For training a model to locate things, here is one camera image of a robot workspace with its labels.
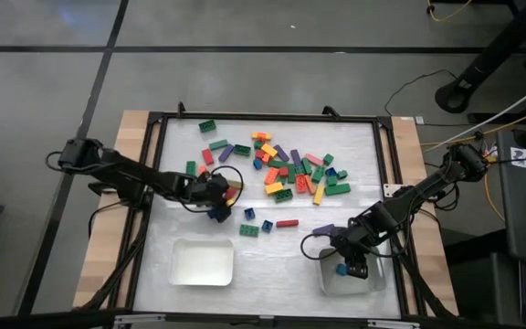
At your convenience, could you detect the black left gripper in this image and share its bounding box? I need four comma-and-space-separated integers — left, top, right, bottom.
178, 172, 236, 225

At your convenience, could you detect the black floor stand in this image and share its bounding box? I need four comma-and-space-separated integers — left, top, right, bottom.
435, 0, 526, 114

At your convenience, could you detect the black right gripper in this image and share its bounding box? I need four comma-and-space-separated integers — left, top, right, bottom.
332, 218, 377, 281

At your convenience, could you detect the dark grey side table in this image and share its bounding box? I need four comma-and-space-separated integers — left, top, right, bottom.
495, 130, 526, 269

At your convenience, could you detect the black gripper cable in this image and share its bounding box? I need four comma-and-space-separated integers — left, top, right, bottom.
178, 164, 246, 215
300, 232, 337, 261

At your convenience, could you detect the white plastic bin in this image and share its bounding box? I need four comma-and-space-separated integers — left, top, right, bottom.
316, 246, 387, 296
168, 237, 236, 288

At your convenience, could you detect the black floor cable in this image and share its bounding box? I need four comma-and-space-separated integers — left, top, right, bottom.
384, 68, 458, 118

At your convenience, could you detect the black cable bundle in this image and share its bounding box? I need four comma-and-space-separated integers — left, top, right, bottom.
390, 228, 456, 319
78, 228, 148, 312

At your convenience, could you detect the yellow floor cable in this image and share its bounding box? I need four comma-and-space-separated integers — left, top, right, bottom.
426, 0, 474, 23

